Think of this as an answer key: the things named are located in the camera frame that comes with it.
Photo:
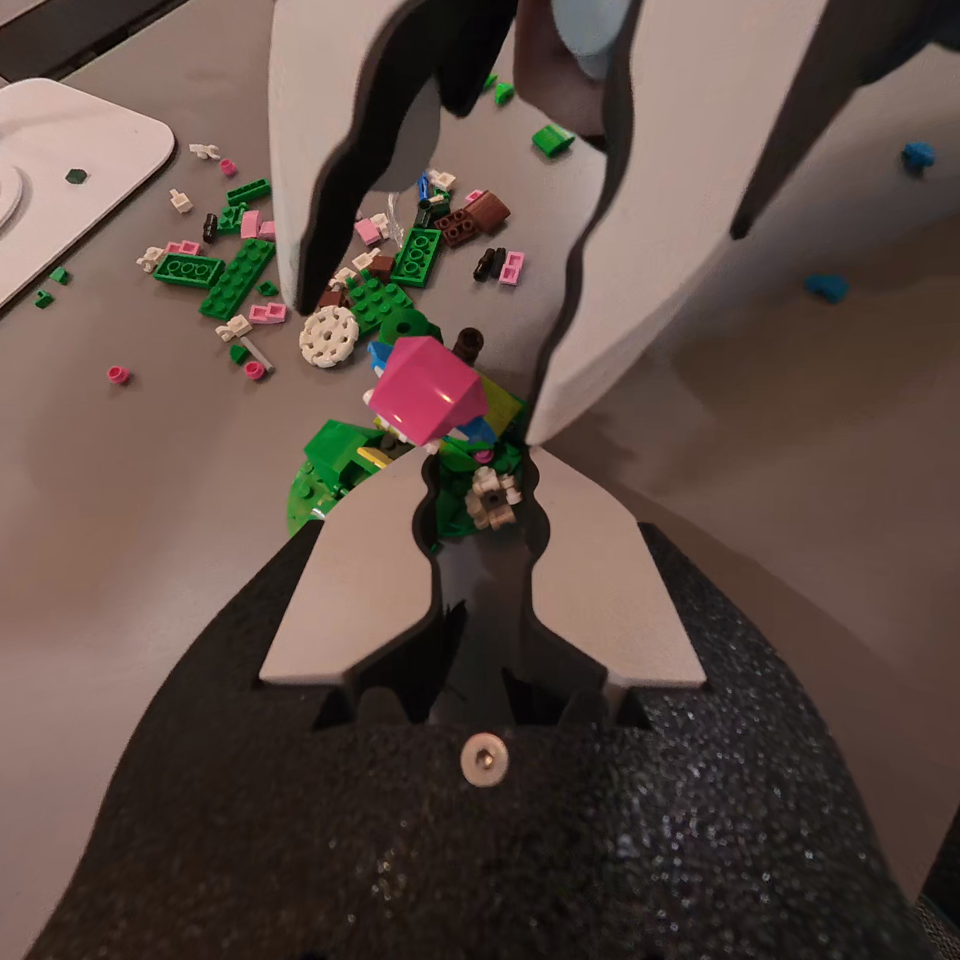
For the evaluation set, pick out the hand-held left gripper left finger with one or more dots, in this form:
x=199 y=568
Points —
x=360 y=592

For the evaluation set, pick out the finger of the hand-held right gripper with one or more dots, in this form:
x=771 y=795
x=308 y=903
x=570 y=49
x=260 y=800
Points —
x=315 y=90
x=675 y=150

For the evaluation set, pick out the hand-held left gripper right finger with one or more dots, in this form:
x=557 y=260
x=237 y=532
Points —
x=607 y=592

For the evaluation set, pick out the green lego model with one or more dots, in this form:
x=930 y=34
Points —
x=337 y=450

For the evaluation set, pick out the pink lego roof piece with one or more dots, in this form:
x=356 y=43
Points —
x=420 y=390

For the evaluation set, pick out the cyan lego piece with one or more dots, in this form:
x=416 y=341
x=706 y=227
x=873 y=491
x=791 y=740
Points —
x=825 y=287
x=918 y=156

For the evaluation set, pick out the cluster of green brown lego pieces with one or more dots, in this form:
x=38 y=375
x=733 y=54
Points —
x=247 y=277

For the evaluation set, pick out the white round lego wheel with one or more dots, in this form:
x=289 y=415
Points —
x=315 y=341

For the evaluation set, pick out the dark green hexagonal lego piece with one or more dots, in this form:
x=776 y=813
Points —
x=76 y=177

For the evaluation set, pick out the person's right hand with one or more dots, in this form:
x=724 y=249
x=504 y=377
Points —
x=544 y=67

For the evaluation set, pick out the white tray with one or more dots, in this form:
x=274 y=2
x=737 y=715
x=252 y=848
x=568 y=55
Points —
x=112 y=150

